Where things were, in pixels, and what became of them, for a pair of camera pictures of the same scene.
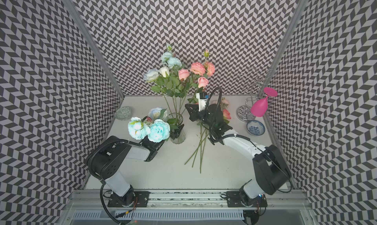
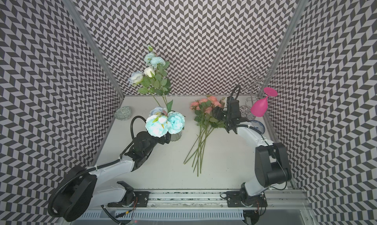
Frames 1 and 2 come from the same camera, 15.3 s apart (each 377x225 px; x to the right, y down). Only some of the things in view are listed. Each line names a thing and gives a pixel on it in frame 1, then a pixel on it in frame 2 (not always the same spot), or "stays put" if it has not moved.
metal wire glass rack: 257,81 stays put
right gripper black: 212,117 -> 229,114
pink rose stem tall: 198,75 -> 203,108
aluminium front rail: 277,199 stays put
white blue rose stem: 166,79 -> 155,80
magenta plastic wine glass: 259,107 stays put
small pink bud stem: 200,124 stays put
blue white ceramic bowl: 255,127 stays put
